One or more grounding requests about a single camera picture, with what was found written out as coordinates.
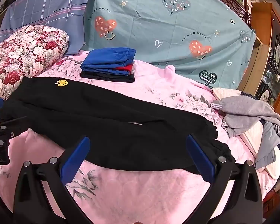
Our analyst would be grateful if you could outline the folded black garment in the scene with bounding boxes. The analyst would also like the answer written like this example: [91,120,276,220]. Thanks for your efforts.
[80,71,136,83]

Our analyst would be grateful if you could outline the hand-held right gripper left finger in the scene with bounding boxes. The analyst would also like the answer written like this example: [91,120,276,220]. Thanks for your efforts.
[13,136,91,224]

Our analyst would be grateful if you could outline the teal heart-printed blanket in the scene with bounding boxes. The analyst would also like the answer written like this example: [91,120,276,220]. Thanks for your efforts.
[84,0,257,90]

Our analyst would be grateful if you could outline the blue plaid sheet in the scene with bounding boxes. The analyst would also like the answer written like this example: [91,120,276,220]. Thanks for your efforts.
[0,0,105,56]

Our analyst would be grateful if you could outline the grey sweatpants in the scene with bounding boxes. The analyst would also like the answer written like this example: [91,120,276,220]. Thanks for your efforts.
[211,96,280,138]

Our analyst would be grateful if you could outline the pink floral bedsheet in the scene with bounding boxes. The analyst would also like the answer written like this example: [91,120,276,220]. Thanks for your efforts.
[0,55,280,224]

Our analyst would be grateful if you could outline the folded blue pants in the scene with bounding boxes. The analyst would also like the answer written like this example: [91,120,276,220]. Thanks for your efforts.
[80,47,136,73]

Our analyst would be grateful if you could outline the white quilted cushion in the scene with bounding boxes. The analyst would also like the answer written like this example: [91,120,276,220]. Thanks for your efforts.
[212,87,280,180]

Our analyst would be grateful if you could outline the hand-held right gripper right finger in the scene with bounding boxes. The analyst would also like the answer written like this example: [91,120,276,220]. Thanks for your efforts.
[186,134,264,224]

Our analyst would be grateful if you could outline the folded red garment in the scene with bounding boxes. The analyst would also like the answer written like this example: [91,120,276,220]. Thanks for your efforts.
[114,64,134,74]

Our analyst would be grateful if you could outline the wooden display cabinet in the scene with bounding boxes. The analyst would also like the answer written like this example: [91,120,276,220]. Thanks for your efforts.
[238,2,280,119]

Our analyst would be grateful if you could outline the light blue garment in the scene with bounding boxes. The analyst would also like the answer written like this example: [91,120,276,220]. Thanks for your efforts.
[255,121,280,169]

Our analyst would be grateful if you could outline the red floral pillow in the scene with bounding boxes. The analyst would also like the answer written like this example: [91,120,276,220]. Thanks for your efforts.
[0,25,69,101]

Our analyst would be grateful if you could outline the black sweatshirt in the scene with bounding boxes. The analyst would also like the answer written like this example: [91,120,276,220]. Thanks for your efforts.
[0,77,236,175]

